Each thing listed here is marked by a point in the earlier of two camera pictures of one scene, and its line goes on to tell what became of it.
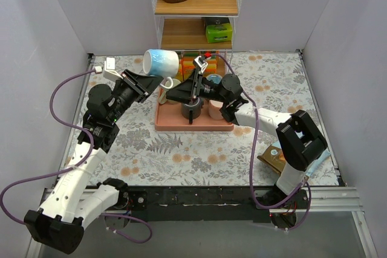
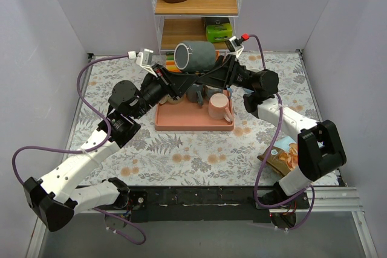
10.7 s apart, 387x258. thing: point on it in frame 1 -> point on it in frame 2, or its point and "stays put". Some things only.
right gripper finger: (182, 92) -> (221, 75)
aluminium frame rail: (322, 199) stays put
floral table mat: (274, 82) stays put
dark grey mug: (191, 110) -> (195, 56)
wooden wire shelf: (181, 26) stays put
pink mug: (214, 109) stays put
